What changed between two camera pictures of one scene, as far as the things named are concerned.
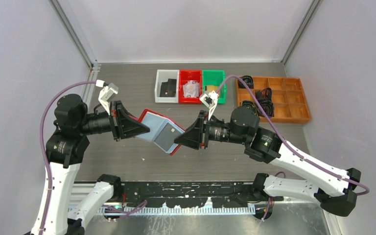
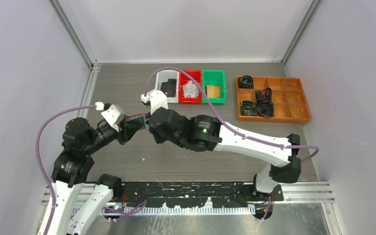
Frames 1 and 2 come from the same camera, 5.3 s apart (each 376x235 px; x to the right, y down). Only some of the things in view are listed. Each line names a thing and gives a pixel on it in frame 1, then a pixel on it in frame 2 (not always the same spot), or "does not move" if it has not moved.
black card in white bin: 168,89 does not move
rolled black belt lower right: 268,106 does not move
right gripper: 196,135 -> 159,138
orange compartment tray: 289,99 does not move
